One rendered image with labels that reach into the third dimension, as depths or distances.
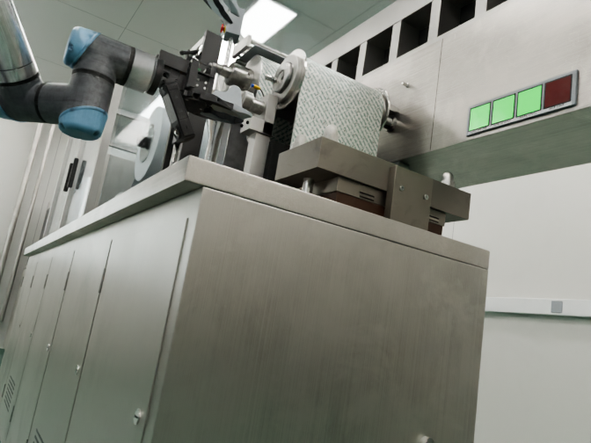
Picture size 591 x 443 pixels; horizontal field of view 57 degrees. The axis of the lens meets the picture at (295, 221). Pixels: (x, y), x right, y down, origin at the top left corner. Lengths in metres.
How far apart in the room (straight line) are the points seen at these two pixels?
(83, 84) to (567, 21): 0.91
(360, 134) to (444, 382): 0.59
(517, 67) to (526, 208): 2.92
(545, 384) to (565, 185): 1.29
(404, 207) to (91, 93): 0.61
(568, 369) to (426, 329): 2.75
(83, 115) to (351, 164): 0.49
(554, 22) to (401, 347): 0.70
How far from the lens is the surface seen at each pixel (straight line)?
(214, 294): 0.80
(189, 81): 1.10
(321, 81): 1.29
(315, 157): 1.00
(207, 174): 0.81
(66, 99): 1.04
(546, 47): 1.22
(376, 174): 1.06
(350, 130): 1.30
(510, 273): 4.07
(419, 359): 1.03
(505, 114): 1.20
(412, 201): 1.09
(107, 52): 1.06
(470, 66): 1.34
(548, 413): 3.82
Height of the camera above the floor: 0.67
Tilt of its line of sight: 12 degrees up
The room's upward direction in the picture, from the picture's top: 9 degrees clockwise
